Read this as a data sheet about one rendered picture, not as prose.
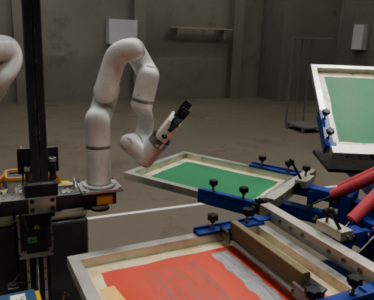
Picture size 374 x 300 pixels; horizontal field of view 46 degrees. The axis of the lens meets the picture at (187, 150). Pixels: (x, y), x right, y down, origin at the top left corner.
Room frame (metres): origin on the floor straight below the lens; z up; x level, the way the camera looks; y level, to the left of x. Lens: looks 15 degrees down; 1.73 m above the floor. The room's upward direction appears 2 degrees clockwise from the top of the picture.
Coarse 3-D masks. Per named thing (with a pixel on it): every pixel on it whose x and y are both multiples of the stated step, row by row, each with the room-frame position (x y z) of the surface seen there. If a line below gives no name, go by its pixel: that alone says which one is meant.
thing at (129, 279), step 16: (192, 256) 1.44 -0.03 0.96; (208, 256) 1.44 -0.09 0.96; (240, 256) 1.45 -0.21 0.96; (112, 272) 1.31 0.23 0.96; (128, 272) 1.31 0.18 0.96; (144, 272) 1.32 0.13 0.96; (208, 272) 1.33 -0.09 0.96; (224, 272) 1.34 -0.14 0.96; (256, 272) 1.34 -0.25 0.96; (128, 288) 1.22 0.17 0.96; (144, 288) 1.22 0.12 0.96
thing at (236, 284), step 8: (264, 272) 1.34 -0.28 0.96; (232, 280) 1.28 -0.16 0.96; (240, 280) 1.29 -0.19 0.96; (264, 280) 1.29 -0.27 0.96; (272, 280) 1.29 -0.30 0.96; (224, 288) 1.24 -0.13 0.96; (232, 288) 1.24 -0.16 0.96; (240, 288) 1.24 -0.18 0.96; (280, 288) 1.25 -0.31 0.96; (232, 296) 1.19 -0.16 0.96; (240, 296) 1.19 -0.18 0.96; (248, 296) 1.20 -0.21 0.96; (256, 296) 1.20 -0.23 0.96; (288, 296) 1.20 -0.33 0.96
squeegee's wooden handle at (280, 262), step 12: (240, 228) 1.47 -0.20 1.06; (240, 240) 1.46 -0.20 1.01; (252, 240) 1.39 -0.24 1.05; (264, 240) 1.37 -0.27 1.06; (252, 252) 1.39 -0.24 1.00; (264, 252) 1.33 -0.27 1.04; (276, 252) 1.29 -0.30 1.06; (264, 264) 1.32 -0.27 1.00; (276, 264) 1.27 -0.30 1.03; (288, 264) 1.22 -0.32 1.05; (288, 276) 1.22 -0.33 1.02; (300, 276) 1.17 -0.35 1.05
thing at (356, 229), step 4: (352, 228) 1.54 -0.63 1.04; (356, 228) 1.54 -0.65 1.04; (360, 228) 1.54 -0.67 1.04; (356, 232) 1.50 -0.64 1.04; (360, 232) 1.51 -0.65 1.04; (364, 232) 1.52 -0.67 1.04; (356, 236) 1.50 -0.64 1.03; (360, 236) 1.51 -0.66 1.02; (364, 236) 1.52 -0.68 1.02; (336, 240) 1.46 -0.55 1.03; (360, 240) 1.51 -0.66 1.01; (364, 240) 1.52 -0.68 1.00; (344, 244) 1.47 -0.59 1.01; (356, 244) 1.50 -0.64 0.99
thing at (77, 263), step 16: (160, 240) 1.48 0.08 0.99; (176, 240) 1.49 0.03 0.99; (192, 240) 1.51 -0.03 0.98; (208, 240) 1.54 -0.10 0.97; (272, 240) 1.55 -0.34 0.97; (288, 240) 1.52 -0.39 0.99; (80, 256) 1.34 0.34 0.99; (96, 256) 1.35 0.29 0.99; (112, 256) 1.37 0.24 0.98; (128, 256) 1.40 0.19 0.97; (304, 256) 1.40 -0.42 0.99; (80, 272) 1.24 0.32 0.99; (320, 272) 1.32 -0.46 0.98; (336, 272) 1.30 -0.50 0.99; (80, 288) 1.16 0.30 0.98; (336, 288) 1.25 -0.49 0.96
